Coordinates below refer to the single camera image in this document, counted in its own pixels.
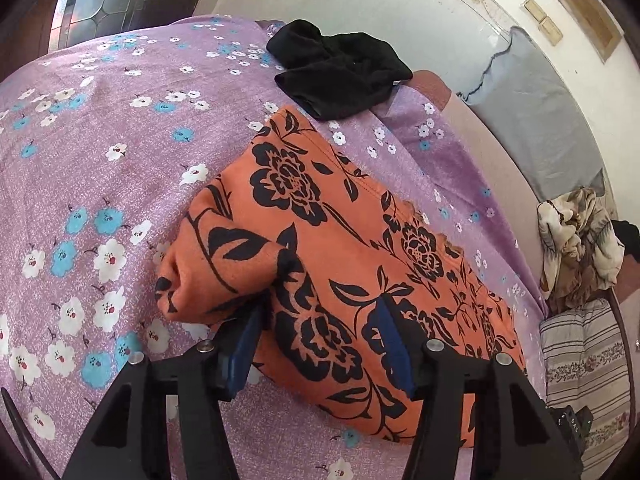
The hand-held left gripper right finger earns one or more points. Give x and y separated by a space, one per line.
395 350

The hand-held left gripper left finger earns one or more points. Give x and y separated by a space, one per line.
245 355

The orange black floral shirt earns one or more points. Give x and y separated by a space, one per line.
320 240

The striped floral cushion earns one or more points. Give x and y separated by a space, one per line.
585 355

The beige brown floral blanket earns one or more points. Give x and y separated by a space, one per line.
570 240

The black garment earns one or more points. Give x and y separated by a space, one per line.
629 237

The purple floral bedsheet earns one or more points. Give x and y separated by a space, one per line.
100 160

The black cloth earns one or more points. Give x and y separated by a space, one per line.
340 75

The grey cloth on wall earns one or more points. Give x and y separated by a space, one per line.
540 120

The beige light switch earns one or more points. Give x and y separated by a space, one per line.
551 30
533 9

